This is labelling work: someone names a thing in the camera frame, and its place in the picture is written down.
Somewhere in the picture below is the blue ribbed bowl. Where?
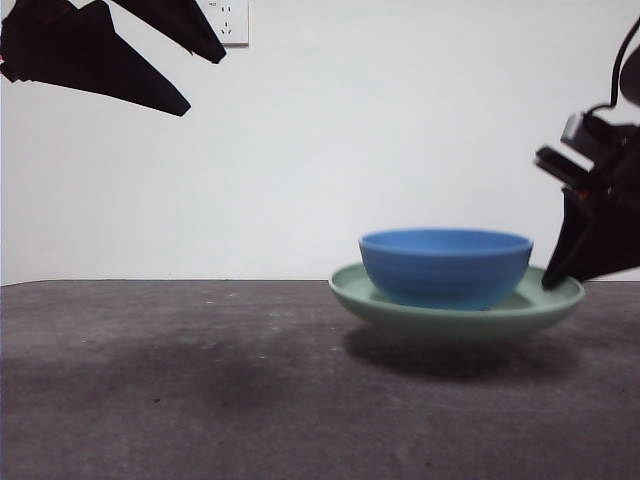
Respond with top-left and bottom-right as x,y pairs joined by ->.
358,228 -> 534,312

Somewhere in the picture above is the green round plate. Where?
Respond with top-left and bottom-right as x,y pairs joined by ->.
328,262 -> 586,345

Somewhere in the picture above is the white wall socket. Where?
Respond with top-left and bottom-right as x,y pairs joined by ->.
197,0 -> 250,49

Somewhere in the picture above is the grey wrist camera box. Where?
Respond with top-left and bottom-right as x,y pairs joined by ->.
560,113 -> 609,155

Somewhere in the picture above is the black cable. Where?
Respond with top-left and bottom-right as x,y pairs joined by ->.
584,17 -> 640,121

